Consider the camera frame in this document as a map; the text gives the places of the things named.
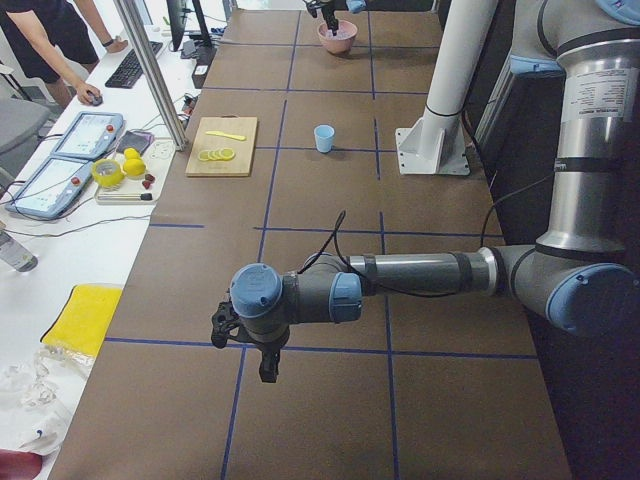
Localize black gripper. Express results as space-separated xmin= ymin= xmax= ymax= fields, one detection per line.
xmin=211 ymin=300 xmax=288 ymax=383

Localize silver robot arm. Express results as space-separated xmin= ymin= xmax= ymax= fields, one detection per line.
xmin=211 ymin=1 xmax=639 ymax=383
xmin=303 ymin=0 xmax=367 ymax=35

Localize pink bowl of ice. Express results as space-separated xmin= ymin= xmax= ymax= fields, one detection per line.
xmin=317 ymin=20 xmax=358 ymax=55

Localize light blue cup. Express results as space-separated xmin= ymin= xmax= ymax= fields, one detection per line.
xmin=314 ymin=124 xmax=335 ymax=153

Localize yellow plastic knife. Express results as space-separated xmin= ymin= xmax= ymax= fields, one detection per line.
xmin=205 ymin=130 xmax=247 ymax=141

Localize black monitor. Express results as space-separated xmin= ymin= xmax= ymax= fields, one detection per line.
xmin=166 ymin=0 xmax=213 ymax=51

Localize wooden cutting board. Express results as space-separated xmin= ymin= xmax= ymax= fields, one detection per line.
xmin=185 ymin=117 xmax=258 ymax=177

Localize yellow cloth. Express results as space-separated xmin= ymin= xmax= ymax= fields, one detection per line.
xmin=40 ymin=284 xmax=123 ymax=358

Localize black keyboard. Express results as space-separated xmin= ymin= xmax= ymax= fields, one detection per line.
xmin=105 ymin=49 xmax=143 ymax=89

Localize white tray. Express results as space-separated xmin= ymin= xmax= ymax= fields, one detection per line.
xmin=94 ymin=138 xmax=175 ymax=205

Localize strawberry on side desk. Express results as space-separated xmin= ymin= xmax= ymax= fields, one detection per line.
xmin=142 ymin=173 xmax=155 ymax=190

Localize whole yellow lemon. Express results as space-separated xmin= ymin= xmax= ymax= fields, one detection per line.
xmin=122 ymin=158 xmax=146 ymax=178
xmin=123 ymin=147 xmax=142 ymax=160

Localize yellow tape roll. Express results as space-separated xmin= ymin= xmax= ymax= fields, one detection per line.
xmin=91 ymin=159 xmax=125 ymax=188

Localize teach pendant far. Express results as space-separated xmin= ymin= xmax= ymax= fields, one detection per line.
xmin=52 ymin=111 xmax=124 ymax=160

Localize teach pendant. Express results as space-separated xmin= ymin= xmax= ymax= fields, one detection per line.
xmin=52 ymin=111 xmax=124 ymax=160
xmin=5 ymin=155 xmax=94 ymax=220

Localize grey water bottle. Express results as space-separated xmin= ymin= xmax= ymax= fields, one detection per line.
xmin=0 ymin=230 xmax=38 ymax=272

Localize person in black clothes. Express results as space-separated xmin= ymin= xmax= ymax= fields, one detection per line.
xmin=1 ymin=1 xmax=128 ymax=107

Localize teach pendant near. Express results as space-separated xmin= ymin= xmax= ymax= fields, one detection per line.
xmin=5 ymin=155 xmax=94 ymax=220

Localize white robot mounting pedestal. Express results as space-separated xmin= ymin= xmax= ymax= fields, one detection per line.
xmin=395 ymin=0 xmax=498 ymax=176

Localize aluminium frame post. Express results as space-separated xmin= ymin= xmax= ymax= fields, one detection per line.
xmin=114 ymin=0 xmax=188 ymax=151

